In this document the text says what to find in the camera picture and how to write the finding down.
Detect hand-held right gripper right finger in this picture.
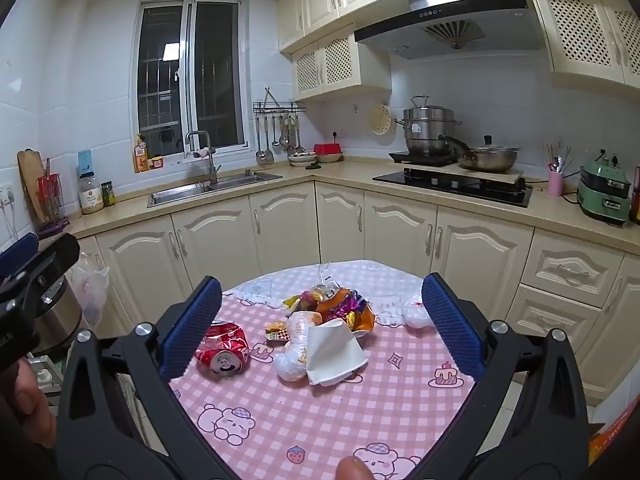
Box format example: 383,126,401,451
410,272,590,480

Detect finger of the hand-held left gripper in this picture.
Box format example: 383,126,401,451
0,234,81,312
0,233,40,282

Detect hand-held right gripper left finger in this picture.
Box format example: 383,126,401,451
55,275,236,480

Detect orange peel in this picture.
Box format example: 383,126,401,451
320,287,352,319

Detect person's left hand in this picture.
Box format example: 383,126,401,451
0,357,58,450

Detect person's right hand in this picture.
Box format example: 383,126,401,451
335,457,374,480

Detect crushed red soda can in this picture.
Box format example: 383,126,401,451
194,319,251,377

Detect white crumpled plastic bag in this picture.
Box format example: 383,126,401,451
401,291,437,331

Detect silver rice cooker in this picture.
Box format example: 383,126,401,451
29,272,84,357

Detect hanging translucent plastic bag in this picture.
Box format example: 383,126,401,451
70,252,111,331

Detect red knife rack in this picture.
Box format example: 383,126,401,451
37,158,71,240

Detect glass jar with white lid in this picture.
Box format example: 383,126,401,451
78,170,105,215

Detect wooden cutting board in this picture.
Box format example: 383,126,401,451
17,148,51,226

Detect orange foil snack wrapper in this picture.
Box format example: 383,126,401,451
350,304,376,342

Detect white printed plastic wrapper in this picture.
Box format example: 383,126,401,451
272,310,322,384

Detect pile of colourful candy wrappers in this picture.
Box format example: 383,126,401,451
283,282,371,322

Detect crumpled white paper cup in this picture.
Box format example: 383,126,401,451
305,317,369,387

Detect yellow dish soap bottle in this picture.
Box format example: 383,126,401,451
132,133,151,174

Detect black glass gas hob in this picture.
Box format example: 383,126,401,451
372,170,533,209

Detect stainless steel sink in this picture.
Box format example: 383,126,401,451
146,169,284,209

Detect pink checkered tablecloth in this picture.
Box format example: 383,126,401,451
167,259,482,480

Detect cream lower kitchen cabinets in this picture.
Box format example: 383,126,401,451
75,180,640,407

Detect steel kitchen faucet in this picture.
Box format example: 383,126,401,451
184,130,222,185

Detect steel frying pan with lid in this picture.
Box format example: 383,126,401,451
437,133,522,173

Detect green electric cooker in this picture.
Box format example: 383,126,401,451
575,154,634,226

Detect stainless steel steamer pot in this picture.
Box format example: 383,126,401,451
394,95,464,157

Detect bundle of chopsticks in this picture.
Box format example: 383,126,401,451
544,142,574,173

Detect cream round colander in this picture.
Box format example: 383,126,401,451
368,103,392,136

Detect sliding glass window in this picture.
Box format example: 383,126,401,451
131,0,251,163

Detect black range hood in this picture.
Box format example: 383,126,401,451
353,0,544,60

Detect black wall utensil rack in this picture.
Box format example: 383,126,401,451
252,87,307,114

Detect cream lattice door wall cabinet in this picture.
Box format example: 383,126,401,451
528,0,640,92
291,24,393,103

